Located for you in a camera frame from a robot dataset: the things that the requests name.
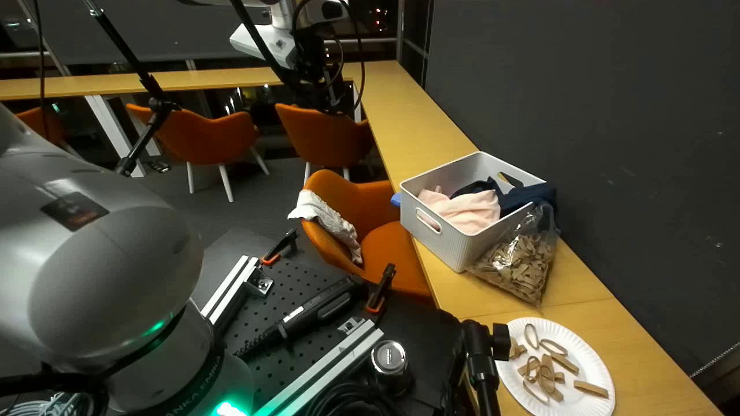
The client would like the black orange clamp left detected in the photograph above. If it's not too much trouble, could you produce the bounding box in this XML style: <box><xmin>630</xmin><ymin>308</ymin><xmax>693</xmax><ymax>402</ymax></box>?
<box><xmin>259</xmin><ymin>229</ymin><xmax>298</xmax><ymax>267</ymax></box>

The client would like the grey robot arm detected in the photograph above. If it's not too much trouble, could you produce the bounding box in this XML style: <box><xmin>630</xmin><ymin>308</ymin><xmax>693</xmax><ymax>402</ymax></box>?
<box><xmin>0</xmin><ymin>110</ymin><xmax>255</xmax><ymax>416</ymax></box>

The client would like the dark blue cloth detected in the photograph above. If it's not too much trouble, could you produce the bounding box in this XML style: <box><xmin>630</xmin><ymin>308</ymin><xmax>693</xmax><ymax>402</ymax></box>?
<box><xmin>449</xmin><ymin>179</ymin><xmax>558</xmax><ymax>217</ymax></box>

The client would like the long yellow counter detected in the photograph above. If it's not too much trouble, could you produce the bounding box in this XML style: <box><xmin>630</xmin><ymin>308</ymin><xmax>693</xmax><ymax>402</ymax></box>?
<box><xmin>0</xmin><ymin>59</ymin><xmax>723</xmax><ymax>416</ymax></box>

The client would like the clear bag of clothespins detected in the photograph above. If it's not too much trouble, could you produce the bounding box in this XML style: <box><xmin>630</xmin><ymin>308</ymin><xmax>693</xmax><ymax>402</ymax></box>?
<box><xmin>467</xmin><ymin>204</ymin><xmax>558</xmax><ymax>306</ymax></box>

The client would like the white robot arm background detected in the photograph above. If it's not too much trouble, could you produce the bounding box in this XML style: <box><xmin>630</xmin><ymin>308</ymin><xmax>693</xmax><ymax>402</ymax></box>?
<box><xmin>180</xmin><ymin>0</ymin><xmax>360</xmax><ymax>114</ymax></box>

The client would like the orange chair far right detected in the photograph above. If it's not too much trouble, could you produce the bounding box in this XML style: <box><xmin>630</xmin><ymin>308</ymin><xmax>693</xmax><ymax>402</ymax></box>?
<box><xmin>275</xmin><ymin>105</ymin><xmax>374</xmax><ymax>179</ymax></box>

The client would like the black handheld tool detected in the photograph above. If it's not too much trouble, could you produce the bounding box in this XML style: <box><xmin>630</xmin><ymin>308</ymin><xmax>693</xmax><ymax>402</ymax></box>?
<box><xmin>237</xmin><ymin>281</ymin><xmax>366</xmax><ymax>359</ymax></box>

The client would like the white terry cloth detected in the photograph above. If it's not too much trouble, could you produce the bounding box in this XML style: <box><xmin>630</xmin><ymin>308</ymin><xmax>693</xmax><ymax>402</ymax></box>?
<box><xmin>289</xmin><ymin>189</ymin><xmax>364</xmax><ymax>265</ymax></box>

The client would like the near orange chair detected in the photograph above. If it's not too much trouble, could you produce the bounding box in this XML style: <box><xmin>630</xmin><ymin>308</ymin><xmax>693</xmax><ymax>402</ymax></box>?
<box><xmin>300</xmin><ymin>169</ymin><xmax>432</xmax><ymax>298</ymax></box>

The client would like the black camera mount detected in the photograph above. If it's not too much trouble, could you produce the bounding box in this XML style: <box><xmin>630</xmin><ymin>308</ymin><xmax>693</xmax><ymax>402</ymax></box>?
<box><xmin>462</xmin><ymin>319</ymin><xmax>512</xmax><ymax>416</ymax></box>

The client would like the pink cloth in basket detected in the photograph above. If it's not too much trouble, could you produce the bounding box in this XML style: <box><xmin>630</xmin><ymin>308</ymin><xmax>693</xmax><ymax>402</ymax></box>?
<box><xmin>418</xmin><ymin>189</ymin><xmax>499</xmax><ymax>236</ymax></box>

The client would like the orange chair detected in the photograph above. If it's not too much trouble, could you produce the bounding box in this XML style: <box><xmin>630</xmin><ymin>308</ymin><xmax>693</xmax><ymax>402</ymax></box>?
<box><xmin>300</xmin><ymin>169</ymin><xmax>432</xmax><ymax>298</ymax></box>
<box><xmin>275</xmin><ymin>105</ymin><xmax>374</xmax><ymax>179</ymax></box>
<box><xmin>18</xmin><ymin>107</ymin><xmax>66</xmax><ymax>145</ymax></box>
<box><xmin>156</xmin><ymin>110</ymin><xmax>269</xmax><ymax>202</ymax></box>

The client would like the orange chair far left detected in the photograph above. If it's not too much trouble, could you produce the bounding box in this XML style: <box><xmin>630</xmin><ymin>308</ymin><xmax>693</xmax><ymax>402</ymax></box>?
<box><xmin>18</xmin><ymin>107</ymin><xmax>66</xmax><ymax>145</ymax></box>

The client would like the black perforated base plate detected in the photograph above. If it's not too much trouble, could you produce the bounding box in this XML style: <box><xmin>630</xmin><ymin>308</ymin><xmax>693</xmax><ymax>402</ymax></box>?
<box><xmin>202</xmin><ymin>258</ymin><xmax>384</xmax><ymax>416</ymax></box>

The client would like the black orange clamp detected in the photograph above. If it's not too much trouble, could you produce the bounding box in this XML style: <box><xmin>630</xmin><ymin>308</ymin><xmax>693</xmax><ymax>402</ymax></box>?
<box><xmin>259</xmin><ymin>229</ymin><xmax>298</xmax><ymax>267</ymax></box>
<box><xmin>364</xmin><ymin>265</ymin><xmax>396</xmax><ymax>314</ymax></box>

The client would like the orange chair far middle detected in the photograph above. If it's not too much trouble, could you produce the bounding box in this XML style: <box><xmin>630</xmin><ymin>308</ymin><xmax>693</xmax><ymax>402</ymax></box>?
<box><xmin>156</xmin><ymin>110</ymin><xmax>269</xmax><ymax>202</ymax></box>

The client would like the black camera tripod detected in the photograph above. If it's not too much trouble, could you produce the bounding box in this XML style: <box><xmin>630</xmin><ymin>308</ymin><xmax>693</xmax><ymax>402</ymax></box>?
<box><xmin>82</xmin><ymin>0</ymin><xmax>175</xmax><ymax>177</ymax></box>

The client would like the white paper plate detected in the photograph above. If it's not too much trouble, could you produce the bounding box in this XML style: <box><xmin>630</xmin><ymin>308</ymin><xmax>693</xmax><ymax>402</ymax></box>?
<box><xmin>497</xmin><ymin>318</ymin><xmax>615</xmax><ymax>416</ymax></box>

